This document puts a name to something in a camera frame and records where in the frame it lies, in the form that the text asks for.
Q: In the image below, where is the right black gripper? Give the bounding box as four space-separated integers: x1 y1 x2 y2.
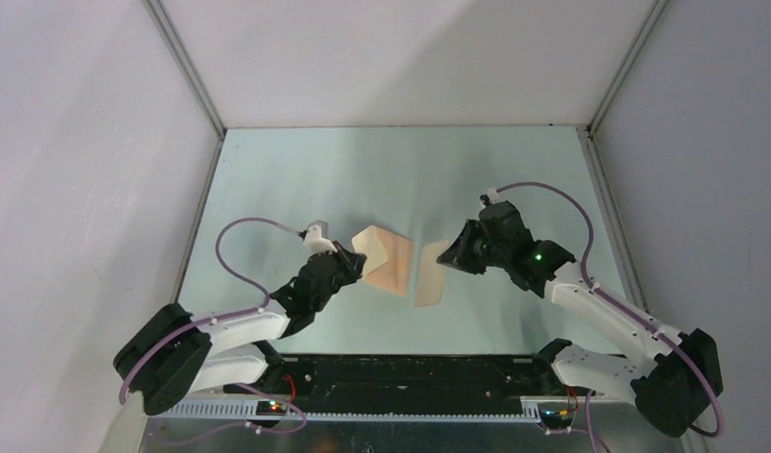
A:
437 219 510 276

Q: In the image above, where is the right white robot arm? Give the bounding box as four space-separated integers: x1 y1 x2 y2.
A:
436 201 723 438

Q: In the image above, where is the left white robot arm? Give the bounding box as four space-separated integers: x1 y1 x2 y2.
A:
113 243 367 415

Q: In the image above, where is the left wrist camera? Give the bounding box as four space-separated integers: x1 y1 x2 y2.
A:
300 220 337 255

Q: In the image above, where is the purple cable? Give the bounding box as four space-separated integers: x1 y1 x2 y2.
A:
494 181 727 453
118 217 311 448

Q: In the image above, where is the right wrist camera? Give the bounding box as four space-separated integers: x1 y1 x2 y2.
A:
479 188 501 210

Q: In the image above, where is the tan paper envelope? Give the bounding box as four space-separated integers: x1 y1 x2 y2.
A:
351 226 414 297

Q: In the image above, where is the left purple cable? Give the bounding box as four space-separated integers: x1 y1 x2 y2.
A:
118 217 311 448

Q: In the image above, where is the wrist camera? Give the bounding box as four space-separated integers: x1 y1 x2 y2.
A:
479 188 501 210
300 220 337 255

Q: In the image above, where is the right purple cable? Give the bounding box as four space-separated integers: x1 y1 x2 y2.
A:
494 181 727 453

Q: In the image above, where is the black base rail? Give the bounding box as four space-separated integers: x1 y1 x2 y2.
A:
253 354 570 416

